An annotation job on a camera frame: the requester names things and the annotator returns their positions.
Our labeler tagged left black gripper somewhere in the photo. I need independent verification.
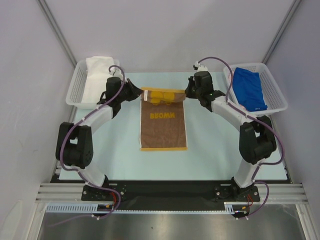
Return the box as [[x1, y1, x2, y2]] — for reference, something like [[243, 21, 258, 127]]
[[116, 78, 143, 103]]

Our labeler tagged brown towel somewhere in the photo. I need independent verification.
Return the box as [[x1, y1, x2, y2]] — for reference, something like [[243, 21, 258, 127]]
[[139, 87, 188, 152]]

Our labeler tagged white towel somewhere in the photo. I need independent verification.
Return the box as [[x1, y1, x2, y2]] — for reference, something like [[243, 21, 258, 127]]
[[81, 56, 115, 105]]

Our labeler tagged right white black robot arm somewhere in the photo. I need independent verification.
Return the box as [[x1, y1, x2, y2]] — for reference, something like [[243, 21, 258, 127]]
[[185, 71, 277, 201]]

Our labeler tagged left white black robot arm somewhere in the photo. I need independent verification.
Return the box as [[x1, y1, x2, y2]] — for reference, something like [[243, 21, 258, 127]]
[[55, 76, 143, 200]]

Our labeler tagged pink towel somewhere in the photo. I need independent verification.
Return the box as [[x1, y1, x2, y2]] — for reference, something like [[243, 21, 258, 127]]
[[228, 71, 248, 111]]

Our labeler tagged blue towel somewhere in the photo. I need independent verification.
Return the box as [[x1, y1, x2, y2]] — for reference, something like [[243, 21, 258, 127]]
[[232, 67, 268, 112]]

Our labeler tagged left white plastic basket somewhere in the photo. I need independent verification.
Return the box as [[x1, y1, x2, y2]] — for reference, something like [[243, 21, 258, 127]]
[[65, 59, 120, 110]]

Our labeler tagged white plastic basket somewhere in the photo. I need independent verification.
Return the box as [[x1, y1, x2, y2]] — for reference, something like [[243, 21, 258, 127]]
[[223, 62, 288, 116], [65, 59, 120, 110]]

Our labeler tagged right white plastic basket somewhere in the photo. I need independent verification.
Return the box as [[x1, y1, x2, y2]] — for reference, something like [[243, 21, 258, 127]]
[[223, 62, 288, 116]]

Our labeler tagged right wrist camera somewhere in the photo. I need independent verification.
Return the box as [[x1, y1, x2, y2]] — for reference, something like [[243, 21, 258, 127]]
[[193, 63, 208, 73]]

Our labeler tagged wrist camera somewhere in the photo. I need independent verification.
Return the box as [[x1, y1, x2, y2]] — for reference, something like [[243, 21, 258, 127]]
[[110, 68, 123, 79], [193, 63, 208, 73]]

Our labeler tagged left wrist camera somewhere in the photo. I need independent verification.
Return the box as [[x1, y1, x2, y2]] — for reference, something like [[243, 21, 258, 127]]
[[110, 68, 123, 79]]

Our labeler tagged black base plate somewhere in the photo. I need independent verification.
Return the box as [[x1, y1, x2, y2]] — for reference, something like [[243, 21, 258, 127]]
[[81, 180, 260, 210]]

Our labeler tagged white slotted cable duct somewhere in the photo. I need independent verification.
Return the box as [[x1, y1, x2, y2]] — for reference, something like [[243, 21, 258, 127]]
[[45, 202, 248, 215]]

